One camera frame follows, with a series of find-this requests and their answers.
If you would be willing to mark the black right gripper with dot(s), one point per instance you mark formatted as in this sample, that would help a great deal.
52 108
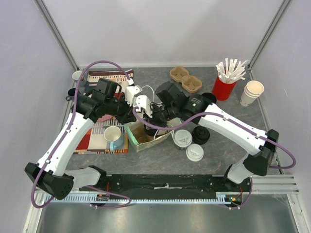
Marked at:
150 123

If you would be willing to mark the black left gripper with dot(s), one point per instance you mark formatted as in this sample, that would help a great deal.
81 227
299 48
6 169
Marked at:
128 116

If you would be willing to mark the green patterned paper bag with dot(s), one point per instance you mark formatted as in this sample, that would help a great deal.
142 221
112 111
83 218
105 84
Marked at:
140 140

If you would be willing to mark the black plastic cup lid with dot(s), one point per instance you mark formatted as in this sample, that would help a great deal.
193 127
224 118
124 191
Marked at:
151 132

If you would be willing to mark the white plastic cup lid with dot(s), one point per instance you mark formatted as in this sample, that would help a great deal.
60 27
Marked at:
182 137

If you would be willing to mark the black paper cup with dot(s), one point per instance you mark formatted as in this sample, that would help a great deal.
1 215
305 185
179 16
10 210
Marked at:
211 97
181 147

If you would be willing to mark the brown pulp carrier stack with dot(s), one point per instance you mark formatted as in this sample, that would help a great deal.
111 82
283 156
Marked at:
190 83

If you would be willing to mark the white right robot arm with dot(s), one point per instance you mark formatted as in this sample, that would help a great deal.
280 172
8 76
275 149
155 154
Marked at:
202 110

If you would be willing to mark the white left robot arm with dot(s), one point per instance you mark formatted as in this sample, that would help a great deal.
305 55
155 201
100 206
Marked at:
49 173

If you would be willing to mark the pink dotted plate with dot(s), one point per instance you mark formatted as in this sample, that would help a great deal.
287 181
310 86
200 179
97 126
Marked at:
104 118

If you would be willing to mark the light blue ceramic mug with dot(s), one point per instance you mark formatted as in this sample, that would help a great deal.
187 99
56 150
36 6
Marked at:
114 137

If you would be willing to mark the colourful patterned placemat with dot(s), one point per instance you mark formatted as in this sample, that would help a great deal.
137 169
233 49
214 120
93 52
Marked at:
94 141

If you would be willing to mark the black plastic lid stack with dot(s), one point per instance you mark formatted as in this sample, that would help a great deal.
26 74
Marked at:
200 135

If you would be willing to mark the white lid stack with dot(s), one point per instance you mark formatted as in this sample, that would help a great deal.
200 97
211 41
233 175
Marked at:
194 152

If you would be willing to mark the dark blue ceramic mug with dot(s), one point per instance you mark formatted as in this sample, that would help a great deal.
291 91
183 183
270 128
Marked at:
71 94

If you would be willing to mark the grey ceramic mug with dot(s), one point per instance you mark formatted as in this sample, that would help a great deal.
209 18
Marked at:
76 75

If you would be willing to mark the red ribbed paper cup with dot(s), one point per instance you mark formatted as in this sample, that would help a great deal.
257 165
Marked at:
221 90

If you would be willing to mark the white wrapped straws bundle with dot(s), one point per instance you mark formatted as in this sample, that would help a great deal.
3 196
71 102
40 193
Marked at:
231 70

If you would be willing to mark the white paper cup stack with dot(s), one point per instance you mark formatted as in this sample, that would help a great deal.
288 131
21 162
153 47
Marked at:
252 91

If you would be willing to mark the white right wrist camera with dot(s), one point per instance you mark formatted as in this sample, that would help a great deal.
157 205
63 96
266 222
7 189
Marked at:
142 105

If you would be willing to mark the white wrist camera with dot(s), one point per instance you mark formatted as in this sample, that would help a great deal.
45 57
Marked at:
142 105
131 92

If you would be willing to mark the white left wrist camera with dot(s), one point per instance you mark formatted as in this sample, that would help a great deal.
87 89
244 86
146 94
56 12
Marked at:
131 92

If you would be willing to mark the white slotted cable duct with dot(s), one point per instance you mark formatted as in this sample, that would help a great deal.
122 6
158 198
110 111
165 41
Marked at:
97 198

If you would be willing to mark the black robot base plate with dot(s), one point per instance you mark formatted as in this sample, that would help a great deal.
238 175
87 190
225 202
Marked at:
170 186

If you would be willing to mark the aluminium frame post left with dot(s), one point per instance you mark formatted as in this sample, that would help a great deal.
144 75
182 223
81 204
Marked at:
56 33

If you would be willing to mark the aluminium frame post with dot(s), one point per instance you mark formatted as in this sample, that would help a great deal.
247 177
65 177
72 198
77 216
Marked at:
56 33
269 32

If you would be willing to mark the aluminium frame post right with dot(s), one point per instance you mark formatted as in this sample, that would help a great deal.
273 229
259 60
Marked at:
269 32

